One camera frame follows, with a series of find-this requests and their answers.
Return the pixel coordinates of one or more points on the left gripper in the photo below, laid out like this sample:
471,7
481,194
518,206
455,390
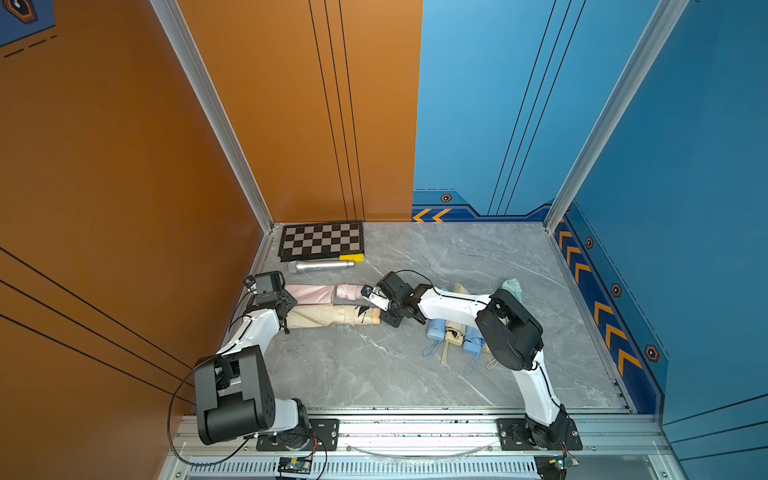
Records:
288,299

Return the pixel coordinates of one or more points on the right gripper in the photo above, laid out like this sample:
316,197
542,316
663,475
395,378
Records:
389,319

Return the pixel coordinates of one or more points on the pink umbrella sleeve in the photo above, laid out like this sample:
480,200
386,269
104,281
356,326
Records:
312,294

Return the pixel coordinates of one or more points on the cream umbrella sleeve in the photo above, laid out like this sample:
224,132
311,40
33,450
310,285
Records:
311,316

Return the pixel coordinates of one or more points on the cream umbrella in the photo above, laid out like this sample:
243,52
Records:
356,315

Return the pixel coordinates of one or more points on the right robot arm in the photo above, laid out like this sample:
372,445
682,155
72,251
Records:
515,340

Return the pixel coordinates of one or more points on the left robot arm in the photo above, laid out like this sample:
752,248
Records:
233,391

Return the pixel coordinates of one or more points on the silver metal cylinder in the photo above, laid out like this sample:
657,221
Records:
304,266

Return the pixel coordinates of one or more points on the light blue sleeved umbrella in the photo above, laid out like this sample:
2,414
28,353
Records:
436,333

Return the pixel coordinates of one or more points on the pale yellow sleeved umbrella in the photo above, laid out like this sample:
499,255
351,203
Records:
454,336

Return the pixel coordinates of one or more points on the yellow block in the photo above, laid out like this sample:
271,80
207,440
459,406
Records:
356,258

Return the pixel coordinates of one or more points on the checkerboard calibration board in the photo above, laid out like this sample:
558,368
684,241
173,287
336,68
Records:
316,241

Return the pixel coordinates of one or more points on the beige sleeved umbrella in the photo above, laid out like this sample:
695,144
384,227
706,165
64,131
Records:
492,362

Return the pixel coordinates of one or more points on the mint green sleeved umbrella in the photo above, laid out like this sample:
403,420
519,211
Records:
514,287

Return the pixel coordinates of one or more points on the green circuit board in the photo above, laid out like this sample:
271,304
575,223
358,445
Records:
294,467

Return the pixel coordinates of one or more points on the small right circuit board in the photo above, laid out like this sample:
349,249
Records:
563,464

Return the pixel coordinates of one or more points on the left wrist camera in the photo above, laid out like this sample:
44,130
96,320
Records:
265,284

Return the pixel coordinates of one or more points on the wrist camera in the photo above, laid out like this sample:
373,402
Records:
265,284
374,296

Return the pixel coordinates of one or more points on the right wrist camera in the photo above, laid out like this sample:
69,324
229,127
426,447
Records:
374,296

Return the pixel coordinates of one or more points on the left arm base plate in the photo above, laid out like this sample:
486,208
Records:
317,434

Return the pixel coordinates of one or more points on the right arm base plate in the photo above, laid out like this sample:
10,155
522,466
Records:
520,434

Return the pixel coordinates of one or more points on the aluminium front rail frame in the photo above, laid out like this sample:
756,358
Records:
443,443

